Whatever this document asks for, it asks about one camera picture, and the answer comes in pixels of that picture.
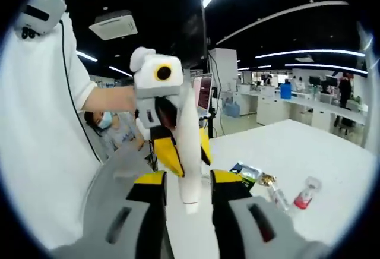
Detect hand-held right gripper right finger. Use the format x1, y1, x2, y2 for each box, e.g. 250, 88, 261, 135
210, 169, 300, 259

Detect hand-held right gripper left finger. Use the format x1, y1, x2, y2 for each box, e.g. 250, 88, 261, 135
88, 170, 175, 259

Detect white skincare tube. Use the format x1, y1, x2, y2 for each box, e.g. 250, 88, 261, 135
173, 85, 203, 215

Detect green black skincare packet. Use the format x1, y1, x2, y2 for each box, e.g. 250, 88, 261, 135
228, 161, 264, 190

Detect small white skincare pump bottle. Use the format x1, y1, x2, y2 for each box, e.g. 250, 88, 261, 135
266, 181, 291, 212

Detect gold foil skincare sachet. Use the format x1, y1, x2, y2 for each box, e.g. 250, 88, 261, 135
257, 174, 277, 187

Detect red collar skincare pump bottle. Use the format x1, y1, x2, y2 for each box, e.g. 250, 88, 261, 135
293, 176, 323, 210

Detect blue water jug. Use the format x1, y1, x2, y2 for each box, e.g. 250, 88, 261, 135
231, 101, 242, 119
223, 99, 234, 118

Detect pink screen monitor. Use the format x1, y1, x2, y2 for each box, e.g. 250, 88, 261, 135
192, 73, 214, 116

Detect ceiling air conditioner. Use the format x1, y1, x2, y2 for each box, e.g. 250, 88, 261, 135
88, 9, 139, 42

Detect white square pillar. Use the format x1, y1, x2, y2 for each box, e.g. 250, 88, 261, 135
208, 48, 239, 94

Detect white office counter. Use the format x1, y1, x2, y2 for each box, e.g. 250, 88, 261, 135
237, 83, 368, 147

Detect blue box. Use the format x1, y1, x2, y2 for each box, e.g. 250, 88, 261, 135
280, 82, 293, 99

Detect white grey worn device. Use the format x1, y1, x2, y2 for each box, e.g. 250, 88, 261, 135
14, 0, 68, 39

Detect black device cable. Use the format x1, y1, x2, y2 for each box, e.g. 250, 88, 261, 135
60, 18, 102, 162

